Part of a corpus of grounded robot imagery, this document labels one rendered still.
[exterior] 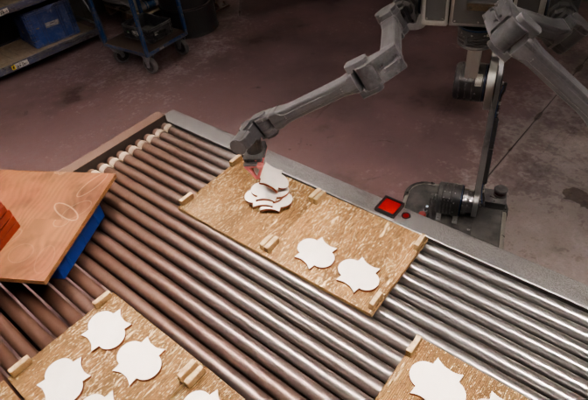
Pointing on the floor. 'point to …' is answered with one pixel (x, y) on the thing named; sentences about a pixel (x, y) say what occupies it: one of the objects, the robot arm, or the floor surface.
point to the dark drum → (193, 6)
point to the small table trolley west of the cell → (122, 47)
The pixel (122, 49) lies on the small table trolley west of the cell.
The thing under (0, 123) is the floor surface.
